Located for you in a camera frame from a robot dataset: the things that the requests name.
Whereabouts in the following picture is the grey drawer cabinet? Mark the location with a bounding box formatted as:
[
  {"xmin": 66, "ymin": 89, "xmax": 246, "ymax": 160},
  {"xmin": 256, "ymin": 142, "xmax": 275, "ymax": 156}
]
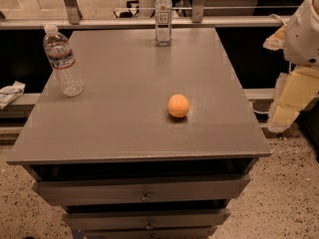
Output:
[{"xmin": 6, "ymin": 27, "xmax": 272, "ymax": 239}]

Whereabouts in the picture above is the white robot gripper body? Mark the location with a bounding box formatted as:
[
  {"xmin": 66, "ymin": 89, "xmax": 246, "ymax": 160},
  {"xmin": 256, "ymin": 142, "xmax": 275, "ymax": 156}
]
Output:
[{"xmin": 283, "ymin": 0, "xmax": 319, "ymax": 67}]

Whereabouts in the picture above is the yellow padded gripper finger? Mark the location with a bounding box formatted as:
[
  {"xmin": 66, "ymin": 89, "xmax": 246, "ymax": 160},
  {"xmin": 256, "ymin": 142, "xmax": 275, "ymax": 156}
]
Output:
[
  {"xmin": 267, "ymin": 66, "xmax": 319, "ymax": 133},
  {"xmin": 263, "ymin": 25, "xmax": 286, "ymax": 51}
]

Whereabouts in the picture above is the clear water bottle left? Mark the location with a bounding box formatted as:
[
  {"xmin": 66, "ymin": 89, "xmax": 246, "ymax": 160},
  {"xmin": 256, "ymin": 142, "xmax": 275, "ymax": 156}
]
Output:
[{"xmin": 43, "ymin": 25, "xmax": 84, "ymax": 97}]

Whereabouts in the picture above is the folded white cloth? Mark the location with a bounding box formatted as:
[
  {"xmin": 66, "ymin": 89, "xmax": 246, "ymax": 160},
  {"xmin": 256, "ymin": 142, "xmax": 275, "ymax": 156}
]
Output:
[{"xmin": 0, "ymin": 81, "xmax": 25, "ymax": 110}]

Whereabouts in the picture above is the metal railing frame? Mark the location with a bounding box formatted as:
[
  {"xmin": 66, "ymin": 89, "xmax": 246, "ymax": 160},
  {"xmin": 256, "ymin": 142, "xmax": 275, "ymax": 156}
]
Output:
[{"xmin": 0, "ymin": 0, "xmax": 319, "ymax": 30}]

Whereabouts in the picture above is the top grey drawer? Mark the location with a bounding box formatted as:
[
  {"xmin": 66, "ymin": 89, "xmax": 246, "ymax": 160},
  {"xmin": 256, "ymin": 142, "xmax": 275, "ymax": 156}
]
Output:
[{"xmin": 33, "ymin": 175, "xmax": 250, "ymax": 206}]

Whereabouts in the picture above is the grey drawer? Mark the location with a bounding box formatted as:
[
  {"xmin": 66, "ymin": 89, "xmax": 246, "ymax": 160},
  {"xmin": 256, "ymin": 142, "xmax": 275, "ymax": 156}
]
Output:
[
  {"xmin": 72, "ymin": 226, "xmax": 216, "ymax": 239},
  {"xmin": 63, "ymin": 209, "xmax": 230, "ymax": 231},
  {"xmin": 33, "ymin": 175, "xmax": 250, "ymax": 206}
]

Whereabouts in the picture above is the orange fruit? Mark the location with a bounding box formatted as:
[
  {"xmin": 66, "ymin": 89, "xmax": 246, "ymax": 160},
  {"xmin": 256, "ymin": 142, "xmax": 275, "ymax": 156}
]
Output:
[{"xmin": 167, "ymin": 95, "xmax": 190, "ymax": 119}]

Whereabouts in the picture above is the bottom grey drawer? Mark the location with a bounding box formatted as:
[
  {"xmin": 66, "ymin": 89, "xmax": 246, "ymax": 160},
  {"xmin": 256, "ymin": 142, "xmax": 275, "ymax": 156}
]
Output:
[{"xmin": 72, "ymin": 226, "xmax": 216, "ymax": 239}]

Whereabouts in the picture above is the clear water bottle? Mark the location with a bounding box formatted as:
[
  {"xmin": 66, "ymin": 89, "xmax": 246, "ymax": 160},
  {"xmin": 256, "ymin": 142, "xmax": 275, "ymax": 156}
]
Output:
[
  {"xmin": 155, "ymin": 0, "xmax": 172, "ymax": 47},
  {"xmin": 43, "ymin": 25, "xmax": 84, "ymax": 97}
]

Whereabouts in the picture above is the middle grey drawer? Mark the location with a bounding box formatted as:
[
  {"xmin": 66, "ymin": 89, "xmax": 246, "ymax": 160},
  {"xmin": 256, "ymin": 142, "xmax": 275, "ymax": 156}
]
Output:
[{"xmin": 63, "ymin": 209, "xmax": 230, "ymax": 231}]

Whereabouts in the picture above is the clear water bottle rear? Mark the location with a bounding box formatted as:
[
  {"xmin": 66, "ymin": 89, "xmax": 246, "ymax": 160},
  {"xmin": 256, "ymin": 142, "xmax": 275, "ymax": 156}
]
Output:
[{"xmin": 155, "ymin": 0, "xmax": 172, "ymax": 47}]

